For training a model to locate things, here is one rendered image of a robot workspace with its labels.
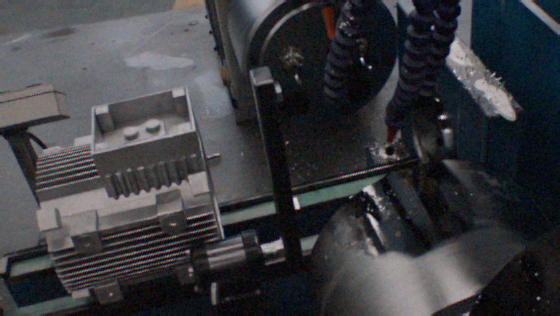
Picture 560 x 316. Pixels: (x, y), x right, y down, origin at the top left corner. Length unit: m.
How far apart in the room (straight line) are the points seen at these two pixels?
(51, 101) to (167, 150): 0.33
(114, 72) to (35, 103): 0.59
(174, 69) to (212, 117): 0.23
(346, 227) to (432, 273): 0.11
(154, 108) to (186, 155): 0.10
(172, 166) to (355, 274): 0.29
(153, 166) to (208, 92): 0.71
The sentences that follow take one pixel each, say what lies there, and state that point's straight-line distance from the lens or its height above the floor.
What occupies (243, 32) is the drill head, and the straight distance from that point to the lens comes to 1.07.
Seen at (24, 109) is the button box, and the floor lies 1.06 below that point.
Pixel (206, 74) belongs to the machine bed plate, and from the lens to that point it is 1.57.
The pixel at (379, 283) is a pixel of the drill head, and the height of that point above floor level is 1.14.
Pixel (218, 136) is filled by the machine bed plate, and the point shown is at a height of 0.80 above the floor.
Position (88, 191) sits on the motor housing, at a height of 1.09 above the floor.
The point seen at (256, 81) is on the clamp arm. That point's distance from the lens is 0.66.
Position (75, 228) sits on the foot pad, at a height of 1.08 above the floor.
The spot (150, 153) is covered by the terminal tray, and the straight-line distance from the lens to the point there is 0.81.
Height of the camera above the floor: 1.60
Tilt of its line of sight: 38 degrees down
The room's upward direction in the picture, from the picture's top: 10 degrees counter-clockwise
